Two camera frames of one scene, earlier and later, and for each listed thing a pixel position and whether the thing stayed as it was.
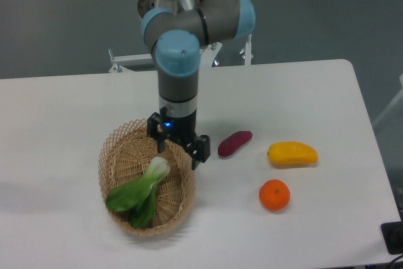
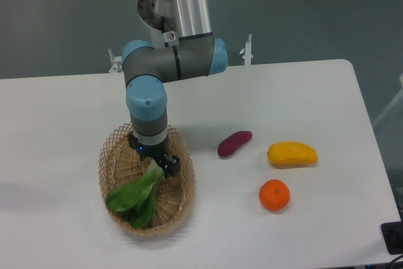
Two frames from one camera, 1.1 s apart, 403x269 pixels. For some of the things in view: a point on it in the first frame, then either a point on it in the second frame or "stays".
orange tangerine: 274,194 stays
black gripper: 182,129 -> 160,153
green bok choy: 136,198 stays
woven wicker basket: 126,157 stays
